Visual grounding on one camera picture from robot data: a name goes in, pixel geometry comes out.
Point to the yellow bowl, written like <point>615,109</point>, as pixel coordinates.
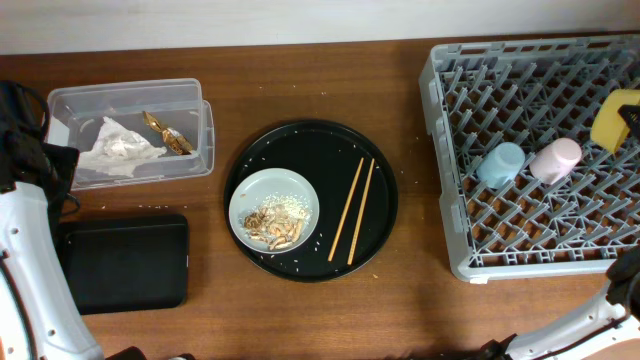
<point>609,130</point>

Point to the pink cup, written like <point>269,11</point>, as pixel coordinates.
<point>556,160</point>

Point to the light blue cup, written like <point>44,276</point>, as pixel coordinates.
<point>501,165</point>

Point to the white paper napkin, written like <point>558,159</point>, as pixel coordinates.
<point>117,150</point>

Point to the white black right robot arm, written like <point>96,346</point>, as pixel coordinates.
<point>610,317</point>

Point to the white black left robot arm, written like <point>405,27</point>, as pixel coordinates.
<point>39,319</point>

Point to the grey dishwasher rack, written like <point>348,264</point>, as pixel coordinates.
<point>476,96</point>

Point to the clear plastic waste bin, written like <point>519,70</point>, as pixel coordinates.
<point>77,116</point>

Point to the round black serving tray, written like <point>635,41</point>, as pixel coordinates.
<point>326,154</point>

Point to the food scraps on plate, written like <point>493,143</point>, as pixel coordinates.
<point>278,222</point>

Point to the grey plate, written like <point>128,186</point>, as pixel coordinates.
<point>253,190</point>

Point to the gold candy wrapper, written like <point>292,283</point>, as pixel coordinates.
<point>173,139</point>

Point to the black rectangular tray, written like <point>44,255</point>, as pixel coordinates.
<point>129,264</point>

